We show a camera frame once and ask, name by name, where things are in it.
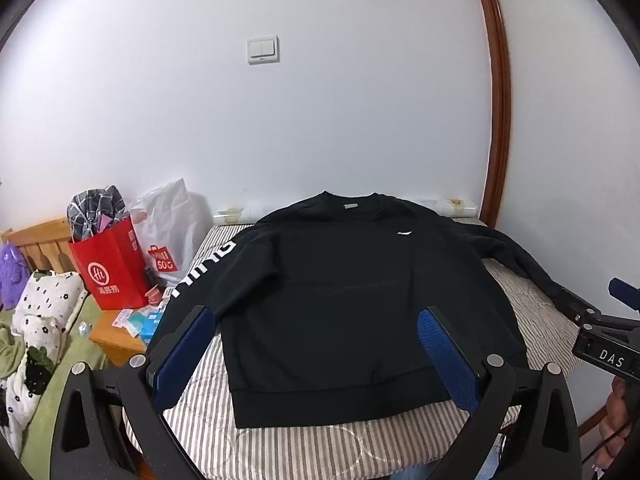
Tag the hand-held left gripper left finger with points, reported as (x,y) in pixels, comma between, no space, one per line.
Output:
(182,355)

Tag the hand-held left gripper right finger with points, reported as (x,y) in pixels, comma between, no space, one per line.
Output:
(447,355)

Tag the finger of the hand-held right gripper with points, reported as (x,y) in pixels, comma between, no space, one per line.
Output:
(626,294)
(586,315)

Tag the black sweatshirt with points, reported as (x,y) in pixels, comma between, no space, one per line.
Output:
(325,300)

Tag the person's right hand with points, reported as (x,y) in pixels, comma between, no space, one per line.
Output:
(622,420)

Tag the blue and white box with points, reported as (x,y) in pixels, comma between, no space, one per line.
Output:
(150,325)

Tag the wooden nightstand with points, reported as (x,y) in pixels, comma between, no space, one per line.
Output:
(117,347)

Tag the red paper bag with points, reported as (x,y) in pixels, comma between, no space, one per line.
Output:
(112,265)

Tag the white plastic bag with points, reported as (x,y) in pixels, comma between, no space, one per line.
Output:
(175,225)

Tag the striped mattress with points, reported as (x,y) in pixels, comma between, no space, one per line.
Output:
(350,450)

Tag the green bed sheet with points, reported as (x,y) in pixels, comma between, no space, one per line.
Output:
(47,410)

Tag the white floral blanket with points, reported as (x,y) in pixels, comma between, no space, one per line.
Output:
(45,300)

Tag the plaid cloth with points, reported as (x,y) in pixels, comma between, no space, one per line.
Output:
(95,207)

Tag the wooden headboard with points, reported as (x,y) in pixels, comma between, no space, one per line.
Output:
(42,242)

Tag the purple plush cloth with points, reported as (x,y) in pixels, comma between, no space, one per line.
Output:
(11,275)

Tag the brown wooden door frame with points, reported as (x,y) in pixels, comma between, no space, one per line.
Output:
(500,110)

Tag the white light switch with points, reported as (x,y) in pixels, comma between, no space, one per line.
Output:
(263,50)

